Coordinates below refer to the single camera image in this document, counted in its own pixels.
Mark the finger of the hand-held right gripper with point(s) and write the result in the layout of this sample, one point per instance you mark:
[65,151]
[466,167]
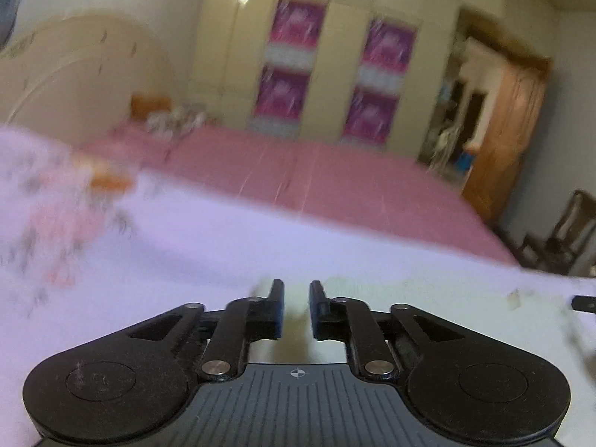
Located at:
[584,304]

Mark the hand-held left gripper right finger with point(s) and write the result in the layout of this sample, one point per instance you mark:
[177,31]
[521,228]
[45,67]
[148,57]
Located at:
[316,312]

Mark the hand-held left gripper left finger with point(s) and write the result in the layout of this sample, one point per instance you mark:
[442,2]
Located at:
[278,312]

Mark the pale cream knit sweater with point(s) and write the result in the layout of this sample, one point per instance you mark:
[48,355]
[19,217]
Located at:
[295,335]

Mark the dark wooden chair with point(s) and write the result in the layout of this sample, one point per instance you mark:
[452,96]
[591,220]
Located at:
[570,233]

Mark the purple floral blanket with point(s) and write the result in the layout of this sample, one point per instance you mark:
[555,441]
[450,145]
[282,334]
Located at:
[163,242]

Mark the brown wooden door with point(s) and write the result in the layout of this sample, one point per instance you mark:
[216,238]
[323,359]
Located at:
[507,139]

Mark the blue plastic object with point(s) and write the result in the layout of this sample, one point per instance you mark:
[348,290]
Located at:
[467,160]

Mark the brown white patterned cloth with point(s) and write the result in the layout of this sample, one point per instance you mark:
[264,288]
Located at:
[177,121]

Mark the orange pillow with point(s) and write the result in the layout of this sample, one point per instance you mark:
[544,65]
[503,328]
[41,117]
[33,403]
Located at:
[149,105]

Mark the beige corner shelf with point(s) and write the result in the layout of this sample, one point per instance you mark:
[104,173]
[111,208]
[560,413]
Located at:
[440,79]

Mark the beige wardrobe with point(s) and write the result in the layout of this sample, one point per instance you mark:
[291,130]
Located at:
[340,4]

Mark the magenta wall poster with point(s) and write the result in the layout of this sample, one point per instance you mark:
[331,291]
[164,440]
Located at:
[298,28]
[389,51]
[281,95]
[370,116]

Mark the wooden door frame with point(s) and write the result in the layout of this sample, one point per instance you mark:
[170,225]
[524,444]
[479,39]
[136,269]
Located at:
[503,32]

